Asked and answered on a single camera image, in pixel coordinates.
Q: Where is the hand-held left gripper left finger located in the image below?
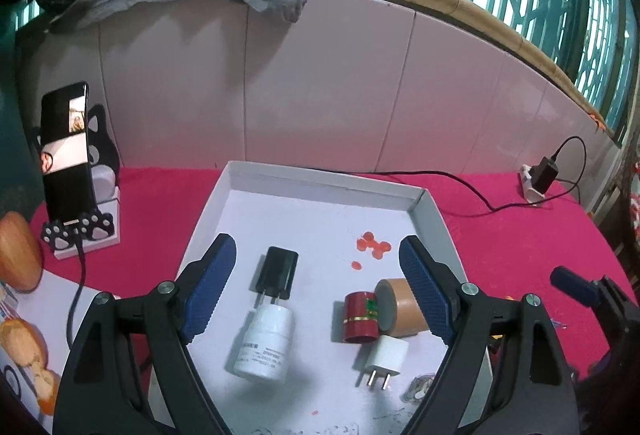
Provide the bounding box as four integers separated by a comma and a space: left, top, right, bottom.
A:
52, 233, 238, 435

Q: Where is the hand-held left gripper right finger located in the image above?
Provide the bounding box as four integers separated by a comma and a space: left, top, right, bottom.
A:
398, 235, 581, 435

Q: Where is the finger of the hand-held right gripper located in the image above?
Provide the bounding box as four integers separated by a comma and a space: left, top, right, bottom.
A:
550, 266, 601, 309

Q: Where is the brown tape roll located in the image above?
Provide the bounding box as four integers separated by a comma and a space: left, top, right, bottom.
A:
375, 278, 431, 337

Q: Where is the black power adapter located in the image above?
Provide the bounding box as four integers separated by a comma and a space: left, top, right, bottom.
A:
253, 246, 300, 312

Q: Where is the red cylindrical can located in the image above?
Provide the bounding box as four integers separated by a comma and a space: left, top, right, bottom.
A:
342, 291, 382, 345

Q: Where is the white charger plug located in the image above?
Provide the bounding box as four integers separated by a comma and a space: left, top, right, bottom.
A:
357, 334, 410, 391

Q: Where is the white pill bottle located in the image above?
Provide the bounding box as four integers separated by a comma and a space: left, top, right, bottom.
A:
232, 302, 294, 385

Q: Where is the white cardboard box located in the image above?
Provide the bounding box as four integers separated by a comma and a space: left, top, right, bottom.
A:
150, 160, 493, 435

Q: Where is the pink tablecloth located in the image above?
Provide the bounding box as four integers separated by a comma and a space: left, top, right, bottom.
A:
29, 165, 632, 435

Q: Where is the dark cloth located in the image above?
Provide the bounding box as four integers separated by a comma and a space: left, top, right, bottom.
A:
575, 345, 640, 435

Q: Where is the white power strip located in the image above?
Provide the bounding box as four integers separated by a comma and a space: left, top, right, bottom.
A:
520, 164, 549, 205

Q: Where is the clear plastic piece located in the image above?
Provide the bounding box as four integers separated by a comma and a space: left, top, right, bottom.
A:
402, 372, 439, 404

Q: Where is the white printed sheet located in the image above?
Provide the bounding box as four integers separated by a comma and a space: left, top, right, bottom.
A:
0, 270, 121, 422

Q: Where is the black cat phone stand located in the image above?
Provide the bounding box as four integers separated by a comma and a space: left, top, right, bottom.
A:
31, 102, 121, 252

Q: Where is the black smartphone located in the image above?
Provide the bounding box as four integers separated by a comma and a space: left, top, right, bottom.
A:
40, 81, 99, 224

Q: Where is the brown round object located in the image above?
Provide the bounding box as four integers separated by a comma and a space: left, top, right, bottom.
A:
0, 212, 45, 292

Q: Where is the black charging cable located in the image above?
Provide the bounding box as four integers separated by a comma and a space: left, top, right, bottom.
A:
67, 136, 587, 373

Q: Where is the black plugged wall charger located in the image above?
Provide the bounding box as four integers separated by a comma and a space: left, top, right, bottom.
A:
530, 156, 560, 192

